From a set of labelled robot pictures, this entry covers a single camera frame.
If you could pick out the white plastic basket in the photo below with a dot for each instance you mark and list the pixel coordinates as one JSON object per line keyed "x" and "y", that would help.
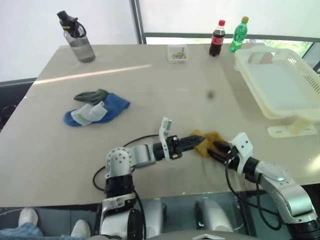
{"x": 275, "y": 85}

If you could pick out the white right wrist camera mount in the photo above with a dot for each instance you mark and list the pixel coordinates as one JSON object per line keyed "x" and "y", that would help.
{"x": 242, "y": 147}

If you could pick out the cola bottle red cap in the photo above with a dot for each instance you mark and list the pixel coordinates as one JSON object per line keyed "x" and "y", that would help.
{"x": 217, "y": 40}

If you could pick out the silver robot chest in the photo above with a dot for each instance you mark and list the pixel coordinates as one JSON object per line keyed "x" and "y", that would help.
{"x": 200, "y": 237}

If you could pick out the yellow-brown cloth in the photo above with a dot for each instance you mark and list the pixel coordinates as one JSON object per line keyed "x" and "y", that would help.
{"x": 208, "y": 143}

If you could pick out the blue jeans leg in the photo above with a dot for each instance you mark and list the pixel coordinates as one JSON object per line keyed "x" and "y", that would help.
{"x": 17, "y": 232}

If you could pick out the clear box of colourful bits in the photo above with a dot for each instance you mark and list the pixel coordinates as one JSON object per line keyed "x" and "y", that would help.
{"x": 177, "y": 54}

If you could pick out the grey water bottle black lid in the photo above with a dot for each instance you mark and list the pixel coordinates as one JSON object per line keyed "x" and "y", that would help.
{"x": 81, "y": 45}

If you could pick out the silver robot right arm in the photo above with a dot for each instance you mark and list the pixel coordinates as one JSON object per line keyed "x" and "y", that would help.
{"x": 287, "y": 190}

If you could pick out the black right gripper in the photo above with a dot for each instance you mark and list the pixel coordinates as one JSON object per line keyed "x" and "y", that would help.
{"x": 231, "y": 156}

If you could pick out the white shoe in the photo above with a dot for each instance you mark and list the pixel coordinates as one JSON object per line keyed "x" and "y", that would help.
{"x": 80, "y": 228}
{"x": 28, "y": 216}

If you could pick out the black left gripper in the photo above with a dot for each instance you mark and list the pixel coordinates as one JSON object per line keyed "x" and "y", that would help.
{"x": 173, "y": 147}

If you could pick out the dark green sock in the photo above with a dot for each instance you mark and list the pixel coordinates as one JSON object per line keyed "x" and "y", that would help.
{"x": 90, "y": 96}

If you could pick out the light grey sock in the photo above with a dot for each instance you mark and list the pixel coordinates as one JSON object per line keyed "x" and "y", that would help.
{"x": 90, "y": 113}

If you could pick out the cream plastic basket stand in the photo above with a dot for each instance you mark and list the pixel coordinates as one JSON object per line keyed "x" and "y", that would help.
{"x": 292, "y": 130}

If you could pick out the green soda bottle yellow cap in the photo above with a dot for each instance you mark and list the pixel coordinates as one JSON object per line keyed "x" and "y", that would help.
{"x": 238, "y": 35}

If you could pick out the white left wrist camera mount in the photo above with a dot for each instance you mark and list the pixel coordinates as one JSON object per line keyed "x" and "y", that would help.
{"x": 163, "y": 130}

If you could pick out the blue sock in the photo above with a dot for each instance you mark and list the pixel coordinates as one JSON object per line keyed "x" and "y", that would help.
{"x": 116, "y": 103}

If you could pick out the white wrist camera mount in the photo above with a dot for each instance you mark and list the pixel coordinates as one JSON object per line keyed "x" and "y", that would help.
{"x": 163, "y": 130}
{"x": 242, "y": 147}

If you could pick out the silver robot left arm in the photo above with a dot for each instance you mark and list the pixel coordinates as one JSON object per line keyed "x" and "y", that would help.
{"x": 118, "y": 160}

